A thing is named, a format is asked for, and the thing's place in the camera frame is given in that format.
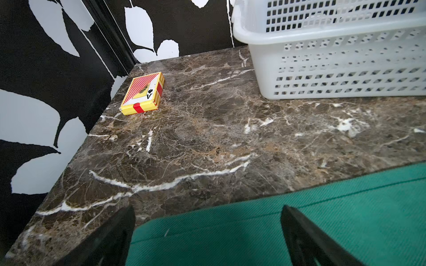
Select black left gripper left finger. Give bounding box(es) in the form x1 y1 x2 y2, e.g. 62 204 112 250
55 206 135 266

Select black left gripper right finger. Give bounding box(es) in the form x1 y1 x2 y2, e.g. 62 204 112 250
280 205 363 266

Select green long pants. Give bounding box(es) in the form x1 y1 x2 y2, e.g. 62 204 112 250
126 163 426 266

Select yellow red playing card box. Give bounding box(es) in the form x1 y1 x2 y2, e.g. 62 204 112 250
119 72 165 115

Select white plastic perforated basket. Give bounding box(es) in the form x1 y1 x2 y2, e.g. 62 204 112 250
231 1 426 100

